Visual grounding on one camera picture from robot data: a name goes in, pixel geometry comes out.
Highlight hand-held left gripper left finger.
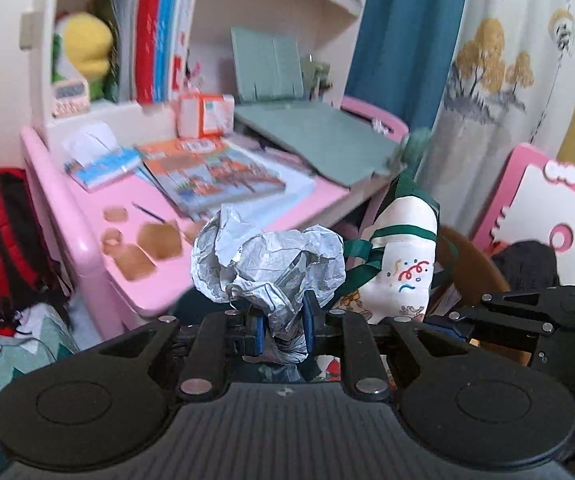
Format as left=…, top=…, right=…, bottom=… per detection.
left=98, top=306, right=267, bottom=402

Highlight pink framed whiteboard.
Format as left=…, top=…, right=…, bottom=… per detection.
left=470, top=142, right=575, bottom=307

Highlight black cloth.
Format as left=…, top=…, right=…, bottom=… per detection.
left=490, top=240, right=561, bottom=297

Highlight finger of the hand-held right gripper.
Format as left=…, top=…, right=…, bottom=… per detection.
left=425, top=290, right=558, bottom=343

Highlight blue tissue pack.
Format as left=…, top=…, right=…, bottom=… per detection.
left=64, top=122, right=143, bottom=192

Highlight pink desk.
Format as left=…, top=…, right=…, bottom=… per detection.
left=20, top=97, right=411, bottom=341

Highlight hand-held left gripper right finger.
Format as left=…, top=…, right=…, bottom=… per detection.
left=303, top=294, right=473, bottom=402

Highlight red black backpack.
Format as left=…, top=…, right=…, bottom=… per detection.
left=0, top=167, right=69, bottom=327

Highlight white tote bag green straps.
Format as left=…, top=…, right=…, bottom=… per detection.
left=337, top=170, right=444, bottom=327

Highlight white digital clock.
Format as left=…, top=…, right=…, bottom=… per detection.
left=52, top=79, right=91, bottom=119

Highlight green book stand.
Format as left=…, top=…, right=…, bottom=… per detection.
left=231, top=27, right=404, bottom=189

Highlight orange white carton box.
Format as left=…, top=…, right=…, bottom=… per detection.
left=178, top=93, right=236, bottom=139

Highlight black padded wooden chair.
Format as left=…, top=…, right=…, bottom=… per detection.
left=435, top=225, right=511, bottom=321

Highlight white tree print curtain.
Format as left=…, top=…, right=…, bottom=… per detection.
left=407, top=0, right=575, bottom=241

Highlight row of upright books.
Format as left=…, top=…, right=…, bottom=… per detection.
left=109, top=0, right=201, bottom=106

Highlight yellow green plush toy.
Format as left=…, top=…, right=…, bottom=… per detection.
left=52, top=2, right=119, bottom=104

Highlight silver foil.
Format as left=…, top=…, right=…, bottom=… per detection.
left=191, top=204, right=347, bottom=366

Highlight blue curtain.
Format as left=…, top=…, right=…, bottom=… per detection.
left=342, top=0, right=473, bottom=131

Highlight green desk ornament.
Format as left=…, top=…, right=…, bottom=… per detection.
left=300, top=56, right=332, bottom=104

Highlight orange picture book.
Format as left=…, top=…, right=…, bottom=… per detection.
left=136, top=139, right=288, bottom=222

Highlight dark pen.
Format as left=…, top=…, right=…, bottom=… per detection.
left=132, top=202, right=168, bottom=224

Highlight cream desk shelf unit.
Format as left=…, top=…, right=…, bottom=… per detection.
left=20, top=0, right=374, bottom=127

